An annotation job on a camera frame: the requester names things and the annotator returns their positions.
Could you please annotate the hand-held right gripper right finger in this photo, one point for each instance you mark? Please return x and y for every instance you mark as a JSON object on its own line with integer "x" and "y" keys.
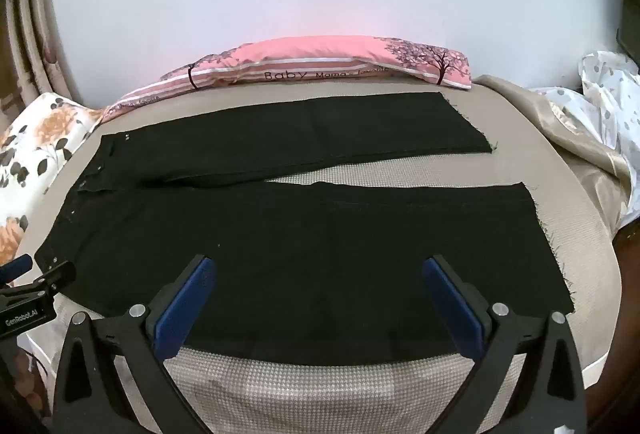
{"x": 452, "y": 311}

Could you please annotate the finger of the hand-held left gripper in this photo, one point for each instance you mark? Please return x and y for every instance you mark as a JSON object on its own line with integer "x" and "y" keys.
{"x": 17, "y": 268}
{"x": 55, "y": 276}

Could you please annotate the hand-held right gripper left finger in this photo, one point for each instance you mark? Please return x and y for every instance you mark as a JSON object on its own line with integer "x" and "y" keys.
{"x": 184, "y": 311}

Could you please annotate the black pants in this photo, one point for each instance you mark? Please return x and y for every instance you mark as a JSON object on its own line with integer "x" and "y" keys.
{"x": 310, "y": 254}

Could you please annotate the white floral pillow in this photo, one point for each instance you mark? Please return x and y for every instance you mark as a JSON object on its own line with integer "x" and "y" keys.
{"x": 37, "y": 148}

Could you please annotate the beige satin blanket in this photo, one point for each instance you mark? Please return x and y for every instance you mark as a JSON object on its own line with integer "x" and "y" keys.
{"x": 570, "y": 123}

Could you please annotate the beige curtain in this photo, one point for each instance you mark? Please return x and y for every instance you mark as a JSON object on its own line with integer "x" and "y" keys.
{"x": 32, "y": 38}

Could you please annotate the white dotted cloth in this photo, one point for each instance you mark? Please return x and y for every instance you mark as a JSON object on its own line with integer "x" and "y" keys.
{"x": 607, "y": 98}

